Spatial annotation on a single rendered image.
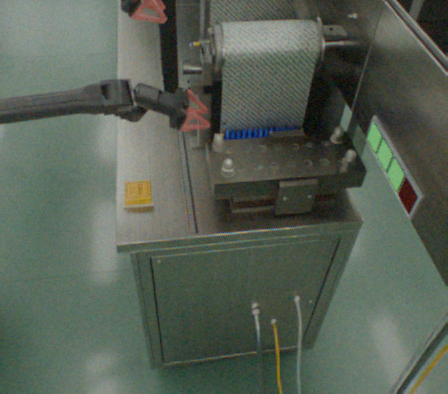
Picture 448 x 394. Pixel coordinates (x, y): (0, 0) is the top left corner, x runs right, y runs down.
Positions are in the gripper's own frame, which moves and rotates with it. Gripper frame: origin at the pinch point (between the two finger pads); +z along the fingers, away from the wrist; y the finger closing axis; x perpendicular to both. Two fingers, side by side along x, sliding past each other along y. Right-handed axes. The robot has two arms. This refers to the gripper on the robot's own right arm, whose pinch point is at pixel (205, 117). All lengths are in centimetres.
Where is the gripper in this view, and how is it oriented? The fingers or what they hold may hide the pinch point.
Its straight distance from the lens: 124.8
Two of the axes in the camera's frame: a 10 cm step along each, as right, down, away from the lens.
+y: 1.1, 7.2, -6.9
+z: 8.7, 2.7, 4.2
